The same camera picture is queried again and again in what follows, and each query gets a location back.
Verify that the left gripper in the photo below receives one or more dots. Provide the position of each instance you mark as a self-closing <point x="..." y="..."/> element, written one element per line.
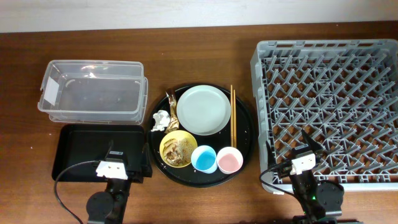
<point x="115" y="156"/>

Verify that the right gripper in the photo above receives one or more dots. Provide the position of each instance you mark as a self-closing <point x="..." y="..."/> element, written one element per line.
<point x="301" y="150"/>

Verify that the yellow bowl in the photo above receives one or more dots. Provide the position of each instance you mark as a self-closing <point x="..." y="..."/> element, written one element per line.
<point x="179" y="134"/>

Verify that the food scraps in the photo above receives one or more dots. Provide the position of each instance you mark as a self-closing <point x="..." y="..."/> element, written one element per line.
<point x="178" y="152"/>

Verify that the pink cup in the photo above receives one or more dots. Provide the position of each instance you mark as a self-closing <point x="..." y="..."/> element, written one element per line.
<point x="229" y="160"/>

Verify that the blue cup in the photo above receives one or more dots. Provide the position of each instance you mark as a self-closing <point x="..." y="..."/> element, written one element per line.
<point x="203" y="159"/>

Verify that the pale green plate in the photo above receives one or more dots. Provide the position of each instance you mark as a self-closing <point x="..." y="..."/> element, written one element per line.
<point x="203" y="110"/>

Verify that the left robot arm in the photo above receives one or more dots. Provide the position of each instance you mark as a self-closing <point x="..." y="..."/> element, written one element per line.
<point x="109" y="206"/>

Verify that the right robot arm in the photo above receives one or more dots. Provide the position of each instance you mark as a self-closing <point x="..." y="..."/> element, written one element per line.
<point x="320" y="200"/>

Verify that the grey dishwasher rack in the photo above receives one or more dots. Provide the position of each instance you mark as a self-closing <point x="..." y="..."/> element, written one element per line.
<point x="343" y="93"/>

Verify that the crumpled white tissue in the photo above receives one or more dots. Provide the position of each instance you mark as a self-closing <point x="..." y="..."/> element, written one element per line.
<point x="162" y="120"/>

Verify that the brown snack wrapper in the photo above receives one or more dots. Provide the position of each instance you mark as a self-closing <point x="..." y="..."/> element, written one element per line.
<point x="174" y="122"/>

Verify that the black rectangular tray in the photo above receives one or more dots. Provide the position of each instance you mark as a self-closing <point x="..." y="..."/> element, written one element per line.
<point x="90" y="142"/>

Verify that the clear plastic bin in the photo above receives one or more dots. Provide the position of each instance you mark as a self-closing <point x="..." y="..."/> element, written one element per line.
<point x="94" y="91"/>

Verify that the round black tray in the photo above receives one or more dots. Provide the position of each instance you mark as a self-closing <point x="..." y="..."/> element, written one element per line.
<point x="188" y="176"/>

